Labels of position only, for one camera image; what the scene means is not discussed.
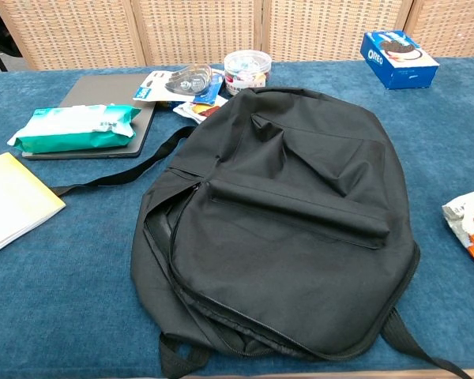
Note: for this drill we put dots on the black fabric backpack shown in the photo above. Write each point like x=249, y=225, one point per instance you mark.
x=280, y=237

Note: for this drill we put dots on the small orange white snack packet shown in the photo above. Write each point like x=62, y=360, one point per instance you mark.
x=197, y=110

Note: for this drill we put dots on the clear jar of clips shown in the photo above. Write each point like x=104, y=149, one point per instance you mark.
x=247, y=73

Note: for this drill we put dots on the blister pack tape dispenser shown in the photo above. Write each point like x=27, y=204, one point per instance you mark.
x=181, y=83

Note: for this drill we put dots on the grey closed laptop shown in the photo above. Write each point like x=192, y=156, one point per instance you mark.
x=98, y=88

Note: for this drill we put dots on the green wet wipes pack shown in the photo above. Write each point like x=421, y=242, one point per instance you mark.
x=71, y=130

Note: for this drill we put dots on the blue Oreo cookie box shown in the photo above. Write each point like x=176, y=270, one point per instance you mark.
x=407, y=67

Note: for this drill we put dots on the blue tablecloth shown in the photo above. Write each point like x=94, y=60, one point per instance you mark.
x=63, y=308

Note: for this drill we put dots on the yellow paper pad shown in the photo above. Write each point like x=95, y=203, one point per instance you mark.
x=16, y=201

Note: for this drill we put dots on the silver orange snack bag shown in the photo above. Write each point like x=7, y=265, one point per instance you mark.
x=472, y=225

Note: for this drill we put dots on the black chair frame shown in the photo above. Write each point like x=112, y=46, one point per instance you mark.
x=0, y=35

